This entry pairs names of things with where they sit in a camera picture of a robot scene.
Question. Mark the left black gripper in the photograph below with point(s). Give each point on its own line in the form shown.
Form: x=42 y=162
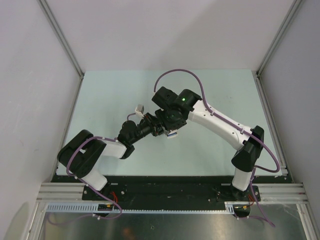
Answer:
x=153 y=124

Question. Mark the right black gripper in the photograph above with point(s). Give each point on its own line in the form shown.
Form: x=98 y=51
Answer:
x=167 y=126

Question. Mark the white red remote control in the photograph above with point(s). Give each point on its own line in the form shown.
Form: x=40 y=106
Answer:
x=169 y=133

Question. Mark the blue battery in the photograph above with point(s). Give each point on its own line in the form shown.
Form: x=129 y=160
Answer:
x=172 y=134

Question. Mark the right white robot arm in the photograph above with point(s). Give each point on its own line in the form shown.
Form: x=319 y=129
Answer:
x=240 y=137

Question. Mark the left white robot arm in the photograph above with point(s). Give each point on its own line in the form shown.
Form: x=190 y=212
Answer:
x=82 y=152

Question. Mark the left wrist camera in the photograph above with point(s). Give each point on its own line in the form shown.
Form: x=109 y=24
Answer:
x=139 y=111

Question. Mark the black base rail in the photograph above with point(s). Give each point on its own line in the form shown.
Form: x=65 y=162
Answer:
x=177 y=192

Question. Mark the grey cable duct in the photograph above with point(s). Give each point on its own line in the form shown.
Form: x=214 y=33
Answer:
x=104 y=208

